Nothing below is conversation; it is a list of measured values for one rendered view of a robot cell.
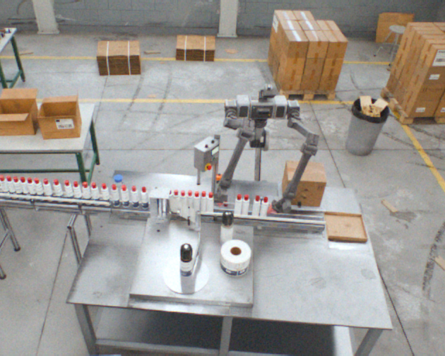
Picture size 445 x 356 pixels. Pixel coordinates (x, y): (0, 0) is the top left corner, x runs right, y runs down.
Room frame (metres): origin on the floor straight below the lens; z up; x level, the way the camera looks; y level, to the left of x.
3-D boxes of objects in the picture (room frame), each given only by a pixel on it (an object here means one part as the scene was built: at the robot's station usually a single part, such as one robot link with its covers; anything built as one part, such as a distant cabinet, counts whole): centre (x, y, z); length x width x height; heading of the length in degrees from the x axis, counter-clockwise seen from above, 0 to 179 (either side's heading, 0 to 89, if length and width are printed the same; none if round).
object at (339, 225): (2.33, -0.99, 0.85); 0.30 x 0.26 x 0.04; 89
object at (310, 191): (2.64, -0.67, 0.99); 0.30 x 0.24 x 0.27; 90
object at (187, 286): (1.75, 0.19, 0.89); 0.31 x 0.31 x 0.01
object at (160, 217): (2.26, 0.43, 1.01); 0.14 x 0.13 x 0.26; 89
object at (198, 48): (6.87, 0.58, 0.11); 0.65 x 0.54 x 0.22; 94
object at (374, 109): (4.58, -1.78, 0.50); 0.42 x 0.41 x 0.28; 97
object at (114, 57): (6.24, 1.71, 0.16); 0.65 x 0.54 x 0.32; 101
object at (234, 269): (1.87, -0.13, 0.95); 0.20 x 0.20 x 0.14
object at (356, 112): (4.52, -1.73, 0.43); 0.44 x 0.43 x 0.39; 7
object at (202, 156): (2.43, 0.11, 1.38); 0.17 x 0.10 x 0.19; 144
